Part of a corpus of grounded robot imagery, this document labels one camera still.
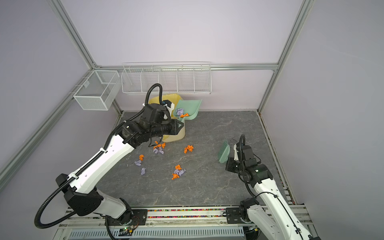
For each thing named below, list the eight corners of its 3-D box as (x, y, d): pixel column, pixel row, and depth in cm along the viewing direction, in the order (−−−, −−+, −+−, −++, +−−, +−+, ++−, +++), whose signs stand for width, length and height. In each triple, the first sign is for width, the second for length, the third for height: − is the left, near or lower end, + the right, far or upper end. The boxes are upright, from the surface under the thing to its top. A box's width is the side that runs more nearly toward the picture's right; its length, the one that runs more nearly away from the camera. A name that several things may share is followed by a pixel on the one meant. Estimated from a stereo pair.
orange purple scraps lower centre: (168, 175, 89) (167, 174, 88) (178, 164, 94) (178, 163, 92) (175, 182, 87) (174, 181, 85) (185, 171, 91) (185, 169, 90)
